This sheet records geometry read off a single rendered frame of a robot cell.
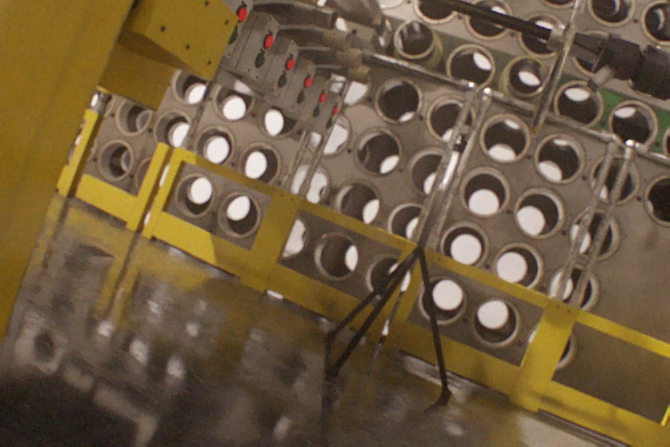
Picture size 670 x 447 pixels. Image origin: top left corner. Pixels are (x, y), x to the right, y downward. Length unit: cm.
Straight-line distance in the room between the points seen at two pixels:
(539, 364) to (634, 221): 113
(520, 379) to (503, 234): 99
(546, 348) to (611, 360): 93
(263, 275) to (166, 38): 173
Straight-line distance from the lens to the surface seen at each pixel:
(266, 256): 233
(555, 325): 223
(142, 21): 66
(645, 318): 314
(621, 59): 117
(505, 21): 121
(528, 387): 225
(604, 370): 313
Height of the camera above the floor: 41
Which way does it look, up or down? 1 degrees up
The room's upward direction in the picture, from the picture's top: 22 degrees clockwise
